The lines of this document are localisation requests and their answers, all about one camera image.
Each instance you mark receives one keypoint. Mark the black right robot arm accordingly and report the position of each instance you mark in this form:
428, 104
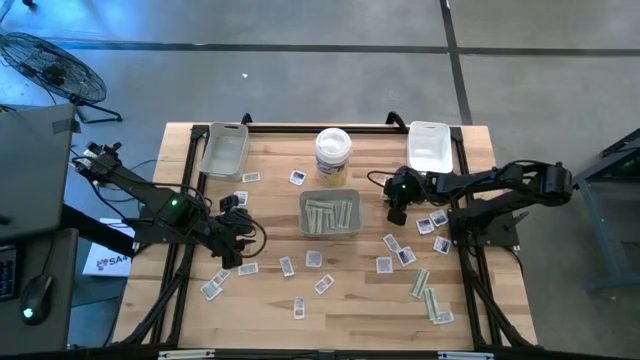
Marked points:
475, 180

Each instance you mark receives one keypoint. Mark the yellow white Lysol wipes canister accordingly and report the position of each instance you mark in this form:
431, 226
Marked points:
333, 150

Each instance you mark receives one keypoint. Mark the white paper with logo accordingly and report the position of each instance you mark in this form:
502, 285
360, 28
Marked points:
107, 262

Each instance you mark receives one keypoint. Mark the black keyboard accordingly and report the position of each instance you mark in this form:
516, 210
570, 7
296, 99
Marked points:
7, 272

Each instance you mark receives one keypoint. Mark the black computer mouse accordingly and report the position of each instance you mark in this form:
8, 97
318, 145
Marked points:
36, 300

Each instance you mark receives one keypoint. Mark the white plastic bin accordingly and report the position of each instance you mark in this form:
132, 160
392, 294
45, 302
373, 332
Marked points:
430, 147

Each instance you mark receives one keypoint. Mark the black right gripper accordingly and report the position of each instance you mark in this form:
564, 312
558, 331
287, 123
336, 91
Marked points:
400, 197

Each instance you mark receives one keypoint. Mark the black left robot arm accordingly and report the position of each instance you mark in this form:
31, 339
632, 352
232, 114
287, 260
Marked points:
145, 186

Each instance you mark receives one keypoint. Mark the white packet orange label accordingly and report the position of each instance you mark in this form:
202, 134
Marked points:
221, 276
299, 308

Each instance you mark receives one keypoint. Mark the white label strip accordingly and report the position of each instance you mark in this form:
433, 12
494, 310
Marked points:
465, 355
185, 354

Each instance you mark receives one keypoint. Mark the grey tape piece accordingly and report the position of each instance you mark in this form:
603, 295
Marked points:
66, 126

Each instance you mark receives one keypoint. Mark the black support bar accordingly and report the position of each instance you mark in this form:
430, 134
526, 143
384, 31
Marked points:
85, 227

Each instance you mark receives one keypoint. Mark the white packet grey print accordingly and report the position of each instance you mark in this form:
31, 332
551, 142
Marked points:
211, 290
287, 266
248, 269
251, 177
443, 318
384, 265
242, 198
314, 258
392, 243

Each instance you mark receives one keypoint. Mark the grey desk panel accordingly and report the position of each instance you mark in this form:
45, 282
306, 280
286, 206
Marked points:
30, 170

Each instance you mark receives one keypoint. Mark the dark grey side desk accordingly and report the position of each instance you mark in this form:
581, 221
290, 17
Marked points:
60, 310

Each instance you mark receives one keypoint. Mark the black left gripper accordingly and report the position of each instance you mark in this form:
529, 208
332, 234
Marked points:
235, 227

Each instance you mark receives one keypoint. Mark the blue grey metal stand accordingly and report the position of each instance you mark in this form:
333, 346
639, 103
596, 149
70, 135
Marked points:
598, 235

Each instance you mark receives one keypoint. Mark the light grey plastic bin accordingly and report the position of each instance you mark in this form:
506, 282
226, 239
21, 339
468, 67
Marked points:
356, 220
225, 155

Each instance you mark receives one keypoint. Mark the black round floor fan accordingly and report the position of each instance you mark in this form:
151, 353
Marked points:
52, 70

